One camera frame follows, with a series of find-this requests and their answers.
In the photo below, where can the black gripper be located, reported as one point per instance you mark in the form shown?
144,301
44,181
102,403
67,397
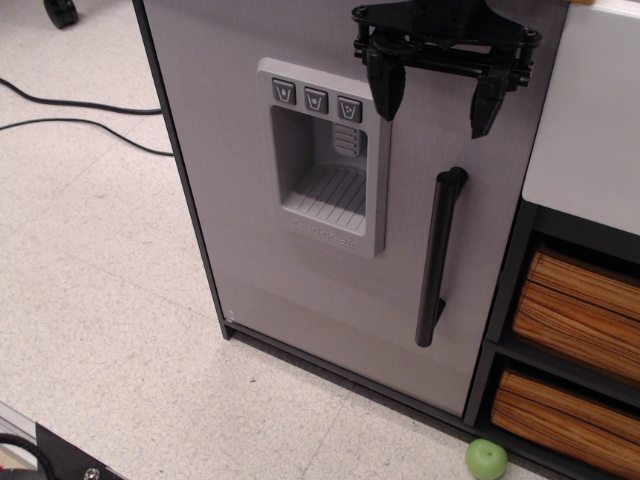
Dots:
464,38

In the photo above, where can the grey toy fridge door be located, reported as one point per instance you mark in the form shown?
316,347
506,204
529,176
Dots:
354,313

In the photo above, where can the dark grey fridge cabinet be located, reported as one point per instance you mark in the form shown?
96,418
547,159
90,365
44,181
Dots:
534,227

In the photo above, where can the grey ice dispenser panel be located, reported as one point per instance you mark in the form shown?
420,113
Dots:
329,153

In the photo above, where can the white cabinet door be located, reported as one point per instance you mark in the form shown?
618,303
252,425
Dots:
585,159

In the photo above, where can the black caster wheel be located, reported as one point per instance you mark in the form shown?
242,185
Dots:
62,13

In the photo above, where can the green toy apple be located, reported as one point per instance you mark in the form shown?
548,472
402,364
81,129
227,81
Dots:
486,460

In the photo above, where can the black fridge door handle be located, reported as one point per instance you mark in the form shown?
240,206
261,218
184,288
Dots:
449,185

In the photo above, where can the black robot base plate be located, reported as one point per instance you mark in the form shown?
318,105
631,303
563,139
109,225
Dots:
55,458

